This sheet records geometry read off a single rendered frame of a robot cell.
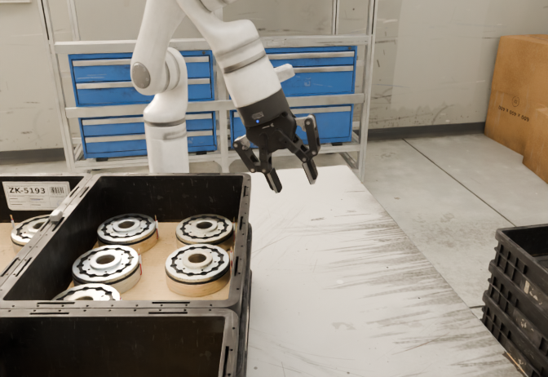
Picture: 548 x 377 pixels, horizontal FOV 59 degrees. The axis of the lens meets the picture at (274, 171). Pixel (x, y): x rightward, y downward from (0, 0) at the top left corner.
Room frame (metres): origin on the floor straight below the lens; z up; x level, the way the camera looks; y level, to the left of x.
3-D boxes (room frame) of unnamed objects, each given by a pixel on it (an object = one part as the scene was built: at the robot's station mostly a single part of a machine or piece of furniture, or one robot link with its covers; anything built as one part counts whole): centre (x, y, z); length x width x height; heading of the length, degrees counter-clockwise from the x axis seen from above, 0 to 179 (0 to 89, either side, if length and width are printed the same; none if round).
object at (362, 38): (2.63, 0.29, 0.91); 1.70 x 0.10 x 0.05; 101
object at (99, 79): (2.53, 0.68, 0.60); 0.72 x 0.03 x 0.56; 101
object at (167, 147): (1.06, 0.25, 0.89); 0.09 x 0.09 x 0.17; 10
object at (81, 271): (0.66, 0.27, 0.86); 0.10 x 0.10 x 0.01
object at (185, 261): (0.66, 0.12, 0.86); 0.05 x 0.05 x 0.01
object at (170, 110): (1.06, 0.25, 1.05); 0.09 x 0.09 x 0.17; 58
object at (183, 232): (0.77, 0.13, 0.86); 0.10 x 0.10 x 0.01
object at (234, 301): (0.66, 0.19, 0.92); 0.40 x 0.30 x 0.02; 0
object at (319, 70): (2.68, -0.11, 0.60); 0.72 x 0.03 x 0.56; 101
